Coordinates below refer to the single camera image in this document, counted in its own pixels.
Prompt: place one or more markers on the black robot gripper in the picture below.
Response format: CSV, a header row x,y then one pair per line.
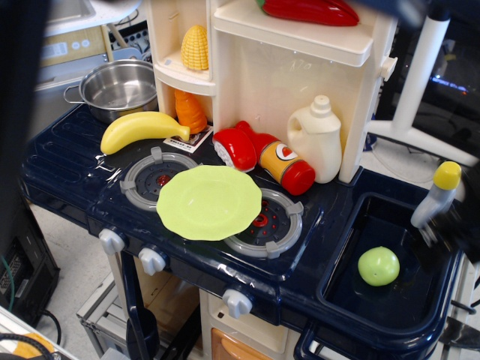
x,y
431,258

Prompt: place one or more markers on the green toy pear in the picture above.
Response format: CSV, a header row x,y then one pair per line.
x,y
378,266

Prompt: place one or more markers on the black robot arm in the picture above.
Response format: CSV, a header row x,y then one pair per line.
x,y
23,24

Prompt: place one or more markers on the light green plastic plate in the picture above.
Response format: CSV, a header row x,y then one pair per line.
x,y
209,203

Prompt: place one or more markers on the grey yellow toy faucet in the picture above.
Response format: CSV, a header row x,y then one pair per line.
x,y
440,197

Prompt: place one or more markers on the navy toy kitchen counter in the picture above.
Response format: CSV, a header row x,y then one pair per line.
x,y
314,288

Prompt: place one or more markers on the red toy ketchup bottle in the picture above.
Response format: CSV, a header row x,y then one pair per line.
x,y
287,168

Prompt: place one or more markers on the grey right stove burner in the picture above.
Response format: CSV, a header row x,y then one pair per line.
x,y
275,229

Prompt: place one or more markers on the grey stove burner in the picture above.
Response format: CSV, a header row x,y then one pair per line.
x,y
275,229
147,177

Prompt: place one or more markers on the cream toy detergent jug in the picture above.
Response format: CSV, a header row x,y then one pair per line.
x,y
313,132

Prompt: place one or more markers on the grey right stove knob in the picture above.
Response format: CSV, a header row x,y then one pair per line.
x,y
238,304

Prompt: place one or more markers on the grey stove knob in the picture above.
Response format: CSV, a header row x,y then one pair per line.
x,y
111,242
238,304
152,262

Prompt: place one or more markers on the white metal stand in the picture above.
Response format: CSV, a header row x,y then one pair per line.
x,y
433,17

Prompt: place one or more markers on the red toy chili pepper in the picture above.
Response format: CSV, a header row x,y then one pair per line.
x,y
329,13

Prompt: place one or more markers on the cream toy kitchen shelf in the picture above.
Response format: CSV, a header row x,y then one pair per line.
x,y
262,69

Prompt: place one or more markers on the orange toy carrot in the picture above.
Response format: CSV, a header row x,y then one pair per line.
x,y
189,111

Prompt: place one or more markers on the grey middle stove knob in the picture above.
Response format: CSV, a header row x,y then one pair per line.
x,y
152,262

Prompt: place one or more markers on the grey left stove burner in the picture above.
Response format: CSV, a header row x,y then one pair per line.
x,y
147,177

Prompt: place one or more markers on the yellow toy corn cob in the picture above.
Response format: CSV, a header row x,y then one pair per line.
x,y
195,49

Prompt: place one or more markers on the yellow toy banana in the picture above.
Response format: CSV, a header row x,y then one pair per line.
x,y
138,126

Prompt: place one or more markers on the grey left stove knob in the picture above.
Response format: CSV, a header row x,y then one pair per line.
x,y
111,242

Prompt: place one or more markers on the stainless steel pot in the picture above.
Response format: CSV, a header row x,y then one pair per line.
x,y
116,89

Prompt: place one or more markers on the black computer case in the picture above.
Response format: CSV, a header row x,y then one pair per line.
x,y
29,275

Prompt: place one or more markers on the toy dishwasher appliance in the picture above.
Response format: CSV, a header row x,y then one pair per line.
x,y
65,58

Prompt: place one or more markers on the yellow cloth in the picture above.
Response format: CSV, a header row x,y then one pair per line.
x,y
27,346

